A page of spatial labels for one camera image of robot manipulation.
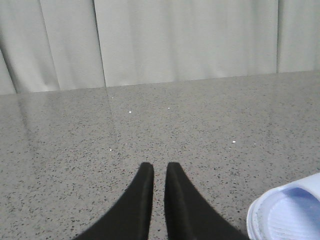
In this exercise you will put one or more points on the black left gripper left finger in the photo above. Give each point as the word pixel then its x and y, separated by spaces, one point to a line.
pixel 130 217

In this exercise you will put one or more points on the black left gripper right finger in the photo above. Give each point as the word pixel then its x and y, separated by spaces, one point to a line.
pixel 188 215

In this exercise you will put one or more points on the light blue slipper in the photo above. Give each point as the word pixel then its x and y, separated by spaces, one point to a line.
pixel 287 212

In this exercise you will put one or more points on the white pleated curtain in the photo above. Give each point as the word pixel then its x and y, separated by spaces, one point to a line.
pixel 50 45

